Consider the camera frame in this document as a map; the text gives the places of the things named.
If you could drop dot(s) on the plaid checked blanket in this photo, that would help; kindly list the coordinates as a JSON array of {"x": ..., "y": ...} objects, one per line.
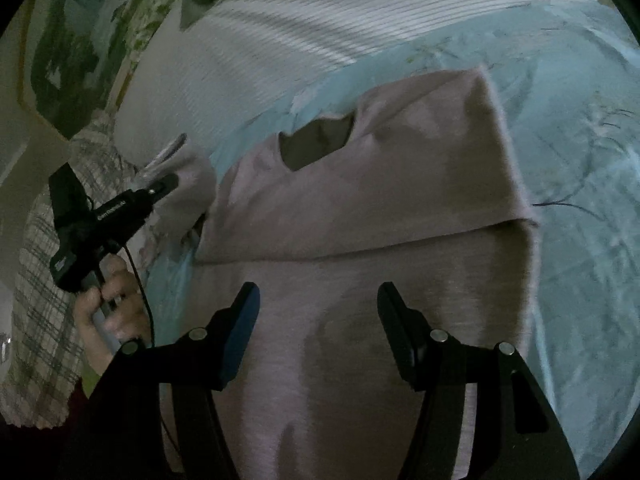
[{"x": 47, "y": 363}]

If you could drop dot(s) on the mauve knit sweater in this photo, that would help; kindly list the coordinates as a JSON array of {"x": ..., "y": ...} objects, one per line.
[{"x": 423, "y": 194}]

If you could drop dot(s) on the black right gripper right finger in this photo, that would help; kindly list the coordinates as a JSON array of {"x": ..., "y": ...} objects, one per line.
[{"x": 516, "y": 434}]

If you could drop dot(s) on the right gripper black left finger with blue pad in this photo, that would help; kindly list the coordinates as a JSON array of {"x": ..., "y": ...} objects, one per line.
[{"x": 125, "y": 434}]

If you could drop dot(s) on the person's left hand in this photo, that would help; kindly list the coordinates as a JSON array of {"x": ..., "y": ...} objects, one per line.
[{"x": 113, "y": 310}]

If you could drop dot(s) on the white striped pillow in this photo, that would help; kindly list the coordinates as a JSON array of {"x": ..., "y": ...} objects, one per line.
[{"x": 242, "y": 55}]

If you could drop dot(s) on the light blue floral bedsheet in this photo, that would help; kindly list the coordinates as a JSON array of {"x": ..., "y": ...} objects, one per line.
[{"x": 567, "y": 80}]

